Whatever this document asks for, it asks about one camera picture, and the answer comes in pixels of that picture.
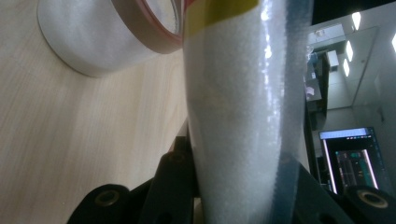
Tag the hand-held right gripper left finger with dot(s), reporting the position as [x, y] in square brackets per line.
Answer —
[174, 193]

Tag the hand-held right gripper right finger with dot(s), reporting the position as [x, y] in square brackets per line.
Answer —
[314, 208]

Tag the clear pink printed refill bag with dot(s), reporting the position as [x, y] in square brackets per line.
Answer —
[243, 109]

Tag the clear jar with beige collar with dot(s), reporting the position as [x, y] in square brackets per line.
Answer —
[93, 37]

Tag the computer monitor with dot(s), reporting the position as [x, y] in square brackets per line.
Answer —
[355, 161]

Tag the dark office furniture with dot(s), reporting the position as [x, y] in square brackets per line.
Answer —
[319, 93]

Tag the ceiling light panel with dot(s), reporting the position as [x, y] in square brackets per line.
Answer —
[356, 20]
[349, 50]
[346, 67]

